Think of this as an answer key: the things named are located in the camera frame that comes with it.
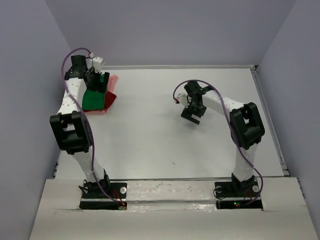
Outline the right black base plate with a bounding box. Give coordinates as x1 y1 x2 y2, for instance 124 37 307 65
212 181 263 210

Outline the green t shirt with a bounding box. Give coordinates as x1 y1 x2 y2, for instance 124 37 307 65
82 72 110 111

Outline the aluminium table rail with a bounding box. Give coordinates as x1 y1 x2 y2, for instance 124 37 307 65
102 64 258 71

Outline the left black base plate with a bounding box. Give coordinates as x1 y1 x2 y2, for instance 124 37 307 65
78 180 128 211

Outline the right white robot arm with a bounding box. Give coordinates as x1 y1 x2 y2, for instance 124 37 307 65
173 79 265 200

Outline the red folded t shirt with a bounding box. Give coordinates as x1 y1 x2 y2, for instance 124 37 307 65
82 90 117 112

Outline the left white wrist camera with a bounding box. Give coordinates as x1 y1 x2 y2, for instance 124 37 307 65
88 57 104 74

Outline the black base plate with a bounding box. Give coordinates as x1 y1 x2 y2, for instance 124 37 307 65
212 181 263 210
78 180 128 211

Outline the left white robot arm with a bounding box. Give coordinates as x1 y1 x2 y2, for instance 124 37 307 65
49 53 112 199

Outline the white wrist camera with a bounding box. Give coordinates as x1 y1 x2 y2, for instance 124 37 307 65
88 57 104 74
173 93 189 107

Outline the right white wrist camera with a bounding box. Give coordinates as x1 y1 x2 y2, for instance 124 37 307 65
173 93 189 107

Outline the pink folded t shirt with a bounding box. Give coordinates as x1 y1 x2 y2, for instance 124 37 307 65
85 75 118 115

